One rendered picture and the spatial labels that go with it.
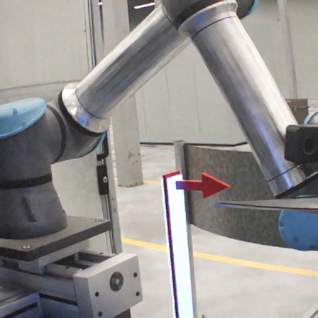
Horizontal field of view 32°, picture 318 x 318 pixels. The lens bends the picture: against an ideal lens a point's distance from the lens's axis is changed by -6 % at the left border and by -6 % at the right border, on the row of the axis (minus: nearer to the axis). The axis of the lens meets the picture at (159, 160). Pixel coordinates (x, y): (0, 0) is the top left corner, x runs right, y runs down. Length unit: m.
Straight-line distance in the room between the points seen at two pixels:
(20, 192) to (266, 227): 1.61
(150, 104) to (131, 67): 10.46
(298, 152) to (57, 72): 1.85
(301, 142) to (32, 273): 0.53
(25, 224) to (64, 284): 0.13
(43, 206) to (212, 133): 9.50
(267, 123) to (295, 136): 0.08
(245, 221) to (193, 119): 8.23
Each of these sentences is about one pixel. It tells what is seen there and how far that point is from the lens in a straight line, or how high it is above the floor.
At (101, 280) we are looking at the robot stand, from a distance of 0.93.
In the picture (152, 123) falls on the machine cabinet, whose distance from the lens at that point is 11.47.
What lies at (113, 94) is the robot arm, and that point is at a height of 1.26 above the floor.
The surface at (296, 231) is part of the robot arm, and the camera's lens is 0.75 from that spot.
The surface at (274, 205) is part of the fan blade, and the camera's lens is 0.42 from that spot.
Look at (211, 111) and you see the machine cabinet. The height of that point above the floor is 0.63.
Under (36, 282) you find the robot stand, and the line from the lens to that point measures 1.00.
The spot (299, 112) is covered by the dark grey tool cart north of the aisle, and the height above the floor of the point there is 0.74.
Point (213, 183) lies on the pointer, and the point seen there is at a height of 1.18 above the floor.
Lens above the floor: 1.28
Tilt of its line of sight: 8 degrees down
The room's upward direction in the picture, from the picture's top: 5 degrees counter-clockwise
